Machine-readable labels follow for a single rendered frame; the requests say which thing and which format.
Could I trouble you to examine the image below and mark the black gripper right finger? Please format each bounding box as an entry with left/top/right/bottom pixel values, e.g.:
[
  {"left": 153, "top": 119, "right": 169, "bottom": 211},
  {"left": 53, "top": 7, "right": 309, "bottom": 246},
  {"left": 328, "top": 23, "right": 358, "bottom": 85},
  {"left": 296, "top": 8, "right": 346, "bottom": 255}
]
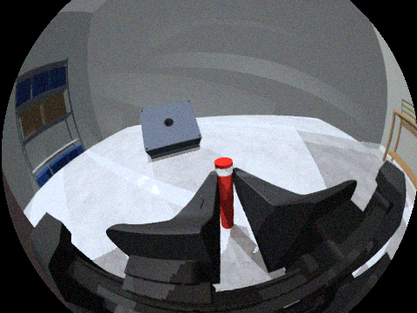
[{"left": 233, "top": 168, "right": 358, "bottom": 272}]

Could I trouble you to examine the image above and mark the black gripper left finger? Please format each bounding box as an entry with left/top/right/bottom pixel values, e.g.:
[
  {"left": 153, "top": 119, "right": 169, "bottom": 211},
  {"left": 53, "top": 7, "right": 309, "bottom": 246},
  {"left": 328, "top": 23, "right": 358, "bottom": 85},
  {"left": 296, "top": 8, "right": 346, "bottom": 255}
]
[{"left": 105, "top": 170, "right": 222, "bottom": 284}]

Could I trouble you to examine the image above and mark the dark red peg with white band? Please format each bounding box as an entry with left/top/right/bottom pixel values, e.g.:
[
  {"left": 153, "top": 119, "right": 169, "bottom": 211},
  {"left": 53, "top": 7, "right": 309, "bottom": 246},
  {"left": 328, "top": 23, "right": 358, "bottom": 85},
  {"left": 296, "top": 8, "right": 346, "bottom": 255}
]
[{"left": 215, "top": 156, "right": 234, "bottom": 230}]

